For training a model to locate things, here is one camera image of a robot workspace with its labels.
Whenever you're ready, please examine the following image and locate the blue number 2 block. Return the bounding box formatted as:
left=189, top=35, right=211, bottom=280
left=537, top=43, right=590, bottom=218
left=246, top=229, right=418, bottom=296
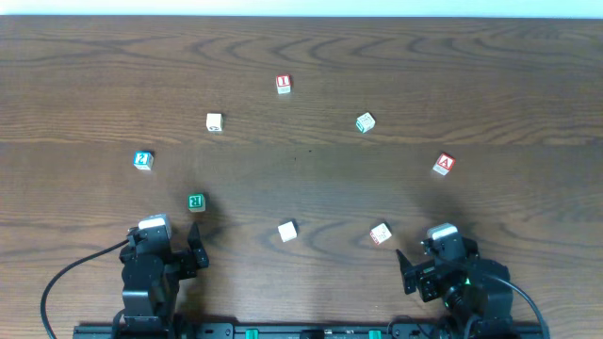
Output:
left=133, top=151, right=155, bottom=170

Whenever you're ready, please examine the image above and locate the red letter A block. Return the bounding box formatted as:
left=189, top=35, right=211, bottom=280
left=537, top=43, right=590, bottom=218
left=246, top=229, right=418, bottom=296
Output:
left=432, top=153, right=456, bottom=176

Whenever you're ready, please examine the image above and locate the red letter I block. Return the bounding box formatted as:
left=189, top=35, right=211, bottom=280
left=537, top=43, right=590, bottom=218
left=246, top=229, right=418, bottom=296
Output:
left=275, top=74, right=292, bottom=95

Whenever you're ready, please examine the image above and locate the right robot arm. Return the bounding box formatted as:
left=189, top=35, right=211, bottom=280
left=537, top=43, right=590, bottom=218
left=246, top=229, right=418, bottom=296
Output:
left=396, top=233, right=518, bottom=338

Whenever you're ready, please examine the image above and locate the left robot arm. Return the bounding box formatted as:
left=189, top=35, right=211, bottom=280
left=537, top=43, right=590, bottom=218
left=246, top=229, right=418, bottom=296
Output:
left=120, top=223, right=209, bottom=338

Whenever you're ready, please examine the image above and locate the green letter R block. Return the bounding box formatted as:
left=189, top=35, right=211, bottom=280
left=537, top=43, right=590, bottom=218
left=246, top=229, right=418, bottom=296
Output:
left=187, top=193, right=206, bottom=213

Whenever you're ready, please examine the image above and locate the white block with red drawing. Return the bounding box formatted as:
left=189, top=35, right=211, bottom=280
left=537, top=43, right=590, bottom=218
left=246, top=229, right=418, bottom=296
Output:
left=369, top=223, right=392, bottom=245

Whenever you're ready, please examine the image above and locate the plain white wooden block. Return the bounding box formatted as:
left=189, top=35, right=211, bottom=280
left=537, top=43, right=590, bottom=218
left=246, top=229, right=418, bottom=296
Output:
left=277, top=221, right=298, bottom=242

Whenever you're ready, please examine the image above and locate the white block with black drawing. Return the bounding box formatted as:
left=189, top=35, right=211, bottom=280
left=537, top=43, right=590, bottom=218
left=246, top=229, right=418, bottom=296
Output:
left=206, top=113, right=223, bottom=132

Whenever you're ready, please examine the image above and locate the white block with green drawing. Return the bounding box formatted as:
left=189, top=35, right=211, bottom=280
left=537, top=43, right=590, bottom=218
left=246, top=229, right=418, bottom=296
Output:
left=356, top=112, right=376, bottom=134

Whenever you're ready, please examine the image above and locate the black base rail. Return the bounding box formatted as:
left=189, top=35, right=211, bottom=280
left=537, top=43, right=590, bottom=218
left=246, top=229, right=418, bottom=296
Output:
left=73, top=321, right=551, bottom=339

